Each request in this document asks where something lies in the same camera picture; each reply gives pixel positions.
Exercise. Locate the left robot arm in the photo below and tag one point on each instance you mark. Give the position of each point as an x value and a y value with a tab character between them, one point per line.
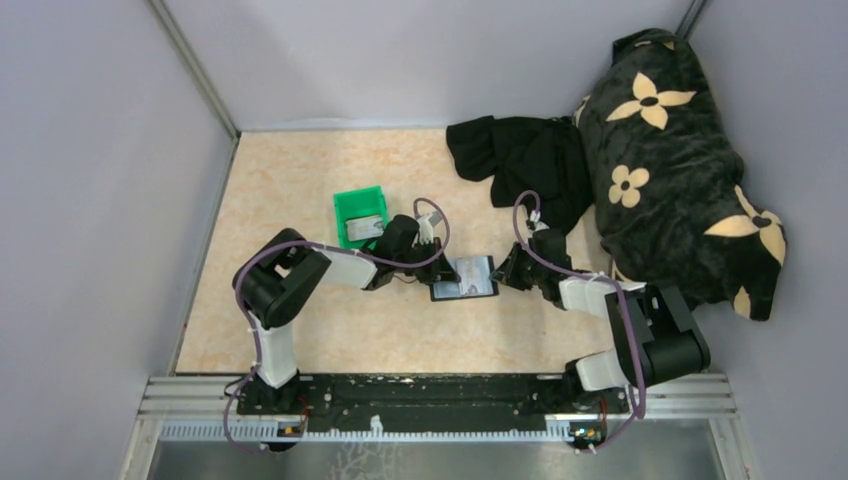
273	287

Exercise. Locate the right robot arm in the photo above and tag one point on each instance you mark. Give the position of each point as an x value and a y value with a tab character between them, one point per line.
655	336

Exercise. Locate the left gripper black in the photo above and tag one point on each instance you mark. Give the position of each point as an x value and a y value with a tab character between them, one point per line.
442	272

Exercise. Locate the green plastic bin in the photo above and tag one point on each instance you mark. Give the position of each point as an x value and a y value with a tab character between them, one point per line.
357	203

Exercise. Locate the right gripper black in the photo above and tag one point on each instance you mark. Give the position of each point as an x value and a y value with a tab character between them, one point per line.
507	272

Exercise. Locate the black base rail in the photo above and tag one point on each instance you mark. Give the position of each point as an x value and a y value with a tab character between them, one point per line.
451	403

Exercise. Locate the white VIP credit card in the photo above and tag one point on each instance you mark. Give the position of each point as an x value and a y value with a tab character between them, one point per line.
475	276

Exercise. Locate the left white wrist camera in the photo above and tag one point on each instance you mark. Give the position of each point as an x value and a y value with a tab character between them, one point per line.
427	222

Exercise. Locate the black cloth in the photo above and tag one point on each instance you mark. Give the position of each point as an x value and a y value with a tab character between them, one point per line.
526	153

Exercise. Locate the black floral blanket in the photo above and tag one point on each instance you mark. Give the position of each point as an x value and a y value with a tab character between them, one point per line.
667	183

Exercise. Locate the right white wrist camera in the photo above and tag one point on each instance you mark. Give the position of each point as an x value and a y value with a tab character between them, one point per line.
534	222

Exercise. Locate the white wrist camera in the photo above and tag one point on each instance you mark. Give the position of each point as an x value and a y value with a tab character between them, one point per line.
534	222
427	222

